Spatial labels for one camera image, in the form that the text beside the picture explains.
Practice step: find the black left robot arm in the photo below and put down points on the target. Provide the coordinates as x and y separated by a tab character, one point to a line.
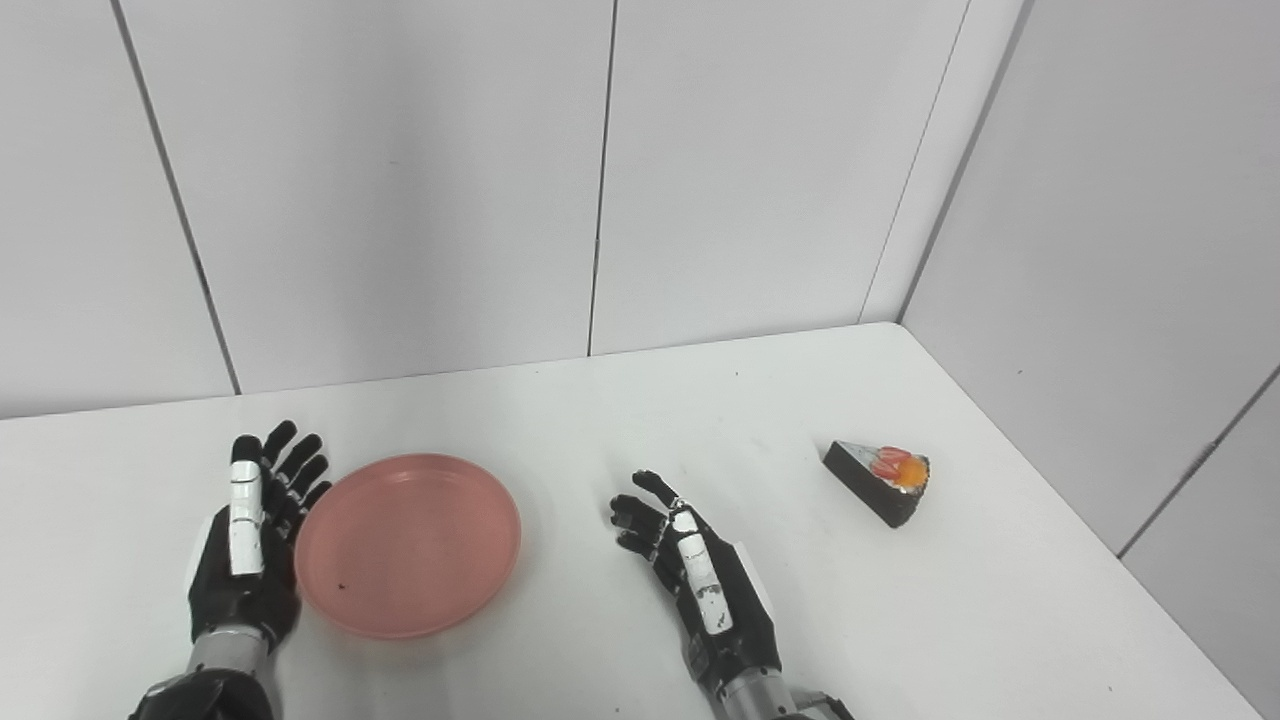
205	690

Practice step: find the chocolate cake slice with fruit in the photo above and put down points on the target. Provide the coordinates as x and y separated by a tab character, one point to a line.
870	485

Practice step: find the pink round plate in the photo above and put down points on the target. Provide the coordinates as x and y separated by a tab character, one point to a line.
408	546

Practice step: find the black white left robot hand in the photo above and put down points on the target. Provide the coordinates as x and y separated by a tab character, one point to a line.
240	590

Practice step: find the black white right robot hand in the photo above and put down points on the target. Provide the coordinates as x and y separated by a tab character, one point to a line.
725	620

